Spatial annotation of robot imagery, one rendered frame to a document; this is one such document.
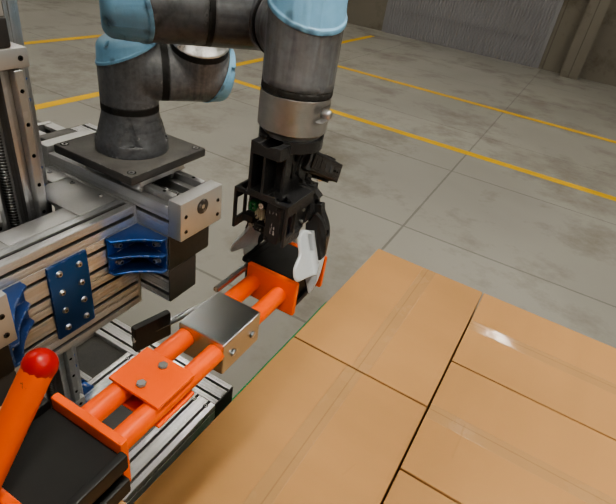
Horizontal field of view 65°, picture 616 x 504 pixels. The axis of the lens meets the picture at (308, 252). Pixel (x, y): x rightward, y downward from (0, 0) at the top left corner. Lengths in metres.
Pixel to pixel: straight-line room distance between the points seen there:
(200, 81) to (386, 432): 0.87
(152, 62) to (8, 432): 0.79
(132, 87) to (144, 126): 0.08
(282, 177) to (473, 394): 0.99
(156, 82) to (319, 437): 0.83
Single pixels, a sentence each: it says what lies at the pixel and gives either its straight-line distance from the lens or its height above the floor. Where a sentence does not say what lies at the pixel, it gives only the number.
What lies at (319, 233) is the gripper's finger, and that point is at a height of 1.18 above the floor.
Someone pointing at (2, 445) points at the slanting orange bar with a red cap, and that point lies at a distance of 0.40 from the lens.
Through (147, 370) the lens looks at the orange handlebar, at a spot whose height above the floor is 1.11.
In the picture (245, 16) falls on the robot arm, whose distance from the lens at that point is 0.57.
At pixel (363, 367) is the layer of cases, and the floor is 0.54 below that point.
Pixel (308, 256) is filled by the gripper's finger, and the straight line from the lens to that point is 0.60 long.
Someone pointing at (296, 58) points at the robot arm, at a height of 1.38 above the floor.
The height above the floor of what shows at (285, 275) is 1.12.
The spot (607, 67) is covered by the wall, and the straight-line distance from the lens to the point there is 10.38.
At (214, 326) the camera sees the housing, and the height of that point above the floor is 1.11.
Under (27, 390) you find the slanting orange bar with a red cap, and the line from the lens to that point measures 0.38.
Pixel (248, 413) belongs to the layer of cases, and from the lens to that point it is 1.18.
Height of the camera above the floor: 1.48
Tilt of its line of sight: 33 degrees down
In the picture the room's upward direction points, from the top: 10 degrees clockwise
